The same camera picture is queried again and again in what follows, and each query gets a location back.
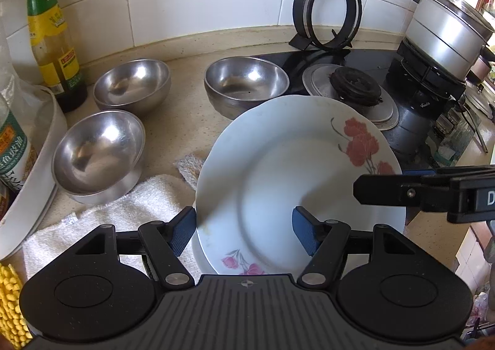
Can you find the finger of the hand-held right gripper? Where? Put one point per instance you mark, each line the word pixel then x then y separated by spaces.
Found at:
pixel 419 172
pixel 386 191

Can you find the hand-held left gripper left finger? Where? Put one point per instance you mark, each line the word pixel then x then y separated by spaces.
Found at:
pixel 181 232

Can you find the large pink flower plate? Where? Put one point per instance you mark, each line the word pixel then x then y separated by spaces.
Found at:
pixel 270 180

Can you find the clear plastic bottle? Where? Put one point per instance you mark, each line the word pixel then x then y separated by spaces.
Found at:
pixel 6 75

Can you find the gas stove burner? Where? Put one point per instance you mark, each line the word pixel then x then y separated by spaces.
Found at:
pixel 317 81

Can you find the white turntable rack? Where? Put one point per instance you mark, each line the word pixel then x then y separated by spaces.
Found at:
pixel 42 180

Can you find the small pink flower plate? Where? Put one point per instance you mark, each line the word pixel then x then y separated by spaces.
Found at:
pixel 201 261

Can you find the silver steamer pot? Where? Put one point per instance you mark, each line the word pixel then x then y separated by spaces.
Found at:
pixel 437 33

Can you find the black stove grate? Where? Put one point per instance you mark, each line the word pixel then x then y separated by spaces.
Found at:
pixel 417 75

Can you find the yellow chenille mat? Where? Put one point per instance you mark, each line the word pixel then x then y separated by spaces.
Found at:
pixel 11 296

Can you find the stainless steel bowl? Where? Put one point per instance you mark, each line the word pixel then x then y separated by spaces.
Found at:
pixel 131 83
pixel 96 153
pixel 247 79

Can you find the green label sauce bottle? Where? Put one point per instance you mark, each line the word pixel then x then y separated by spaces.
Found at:
pixel 11 149

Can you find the black burner head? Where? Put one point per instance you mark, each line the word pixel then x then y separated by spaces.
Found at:
pixel 355 85

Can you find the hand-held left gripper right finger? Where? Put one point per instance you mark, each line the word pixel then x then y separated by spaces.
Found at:
pixel 305 232

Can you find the white terry towel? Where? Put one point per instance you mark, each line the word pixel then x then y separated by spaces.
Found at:
pixel 116 211

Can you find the yellow label sauce bottle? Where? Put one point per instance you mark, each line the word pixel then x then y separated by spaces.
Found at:
pixel 54 56

